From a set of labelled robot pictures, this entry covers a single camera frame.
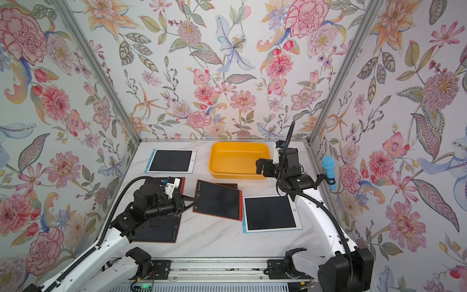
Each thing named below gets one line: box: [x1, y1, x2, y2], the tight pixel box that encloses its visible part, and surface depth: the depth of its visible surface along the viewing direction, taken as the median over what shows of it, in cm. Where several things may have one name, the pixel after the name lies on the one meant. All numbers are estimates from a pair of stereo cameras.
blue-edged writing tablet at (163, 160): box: [144, 148, 198, 174], surface depth 113 cm
